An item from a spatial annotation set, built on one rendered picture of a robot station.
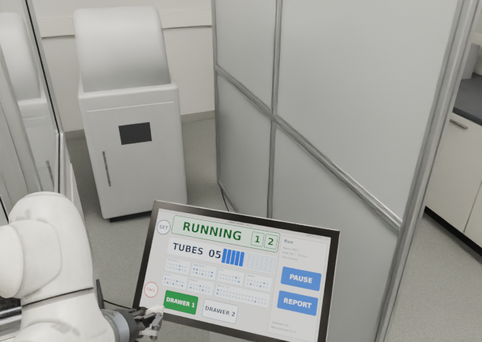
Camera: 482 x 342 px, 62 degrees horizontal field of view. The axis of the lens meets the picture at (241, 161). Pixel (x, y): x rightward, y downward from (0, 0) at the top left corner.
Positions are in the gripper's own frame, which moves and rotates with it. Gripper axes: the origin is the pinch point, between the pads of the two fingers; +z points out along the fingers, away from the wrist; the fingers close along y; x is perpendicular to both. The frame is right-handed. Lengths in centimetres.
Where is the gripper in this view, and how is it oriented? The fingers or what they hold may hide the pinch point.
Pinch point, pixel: (154, 314)
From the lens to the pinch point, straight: 98.1
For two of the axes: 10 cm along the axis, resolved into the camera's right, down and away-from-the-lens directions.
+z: 1.9, 2.0, 9.6
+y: -9.7, -1.3, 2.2
